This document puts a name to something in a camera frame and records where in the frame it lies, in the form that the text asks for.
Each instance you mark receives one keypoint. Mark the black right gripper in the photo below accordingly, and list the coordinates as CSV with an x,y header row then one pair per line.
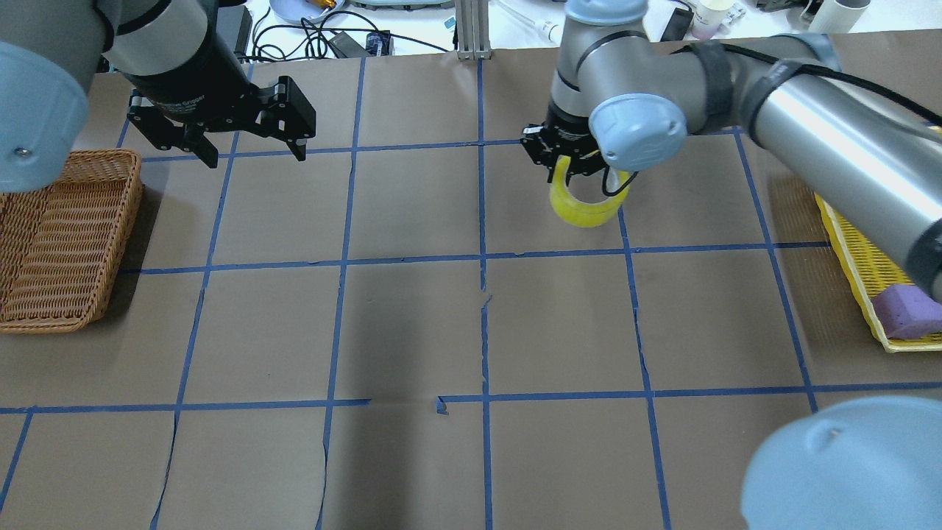
x,y
565,126

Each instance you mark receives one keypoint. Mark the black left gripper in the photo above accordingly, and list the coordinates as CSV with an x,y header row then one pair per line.
x,y
193,90

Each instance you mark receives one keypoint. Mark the yellow tape roll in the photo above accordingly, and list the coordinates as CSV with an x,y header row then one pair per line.
x,y
587,201

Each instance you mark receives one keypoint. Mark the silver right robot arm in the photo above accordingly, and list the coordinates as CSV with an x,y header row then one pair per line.
x,y
616,103

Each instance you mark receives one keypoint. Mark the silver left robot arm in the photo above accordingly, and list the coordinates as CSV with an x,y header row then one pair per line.
x,y
50,52

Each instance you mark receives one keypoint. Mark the black power brick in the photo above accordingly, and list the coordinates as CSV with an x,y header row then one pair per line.
x,y
242,36

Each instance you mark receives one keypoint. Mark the blue bowl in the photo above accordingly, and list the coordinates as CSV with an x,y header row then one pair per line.
x,y
295,11

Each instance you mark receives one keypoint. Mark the black power adapter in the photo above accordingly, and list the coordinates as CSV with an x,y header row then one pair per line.
x,y
376,44

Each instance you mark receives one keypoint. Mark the white cup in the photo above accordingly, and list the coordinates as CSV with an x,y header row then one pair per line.
x,y
708,15

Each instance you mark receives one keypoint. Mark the brown wicker basket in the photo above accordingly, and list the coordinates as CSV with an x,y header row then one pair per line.
x,y
62,246

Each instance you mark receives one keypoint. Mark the yellow plastic basket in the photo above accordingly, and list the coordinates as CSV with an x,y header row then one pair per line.
x,y
869,272

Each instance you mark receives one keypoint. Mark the purple sponge block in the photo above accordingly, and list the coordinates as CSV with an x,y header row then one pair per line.
x,y
905,312

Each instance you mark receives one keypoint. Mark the aluminium frame post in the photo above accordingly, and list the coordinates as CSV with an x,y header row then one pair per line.
x,y
473,30

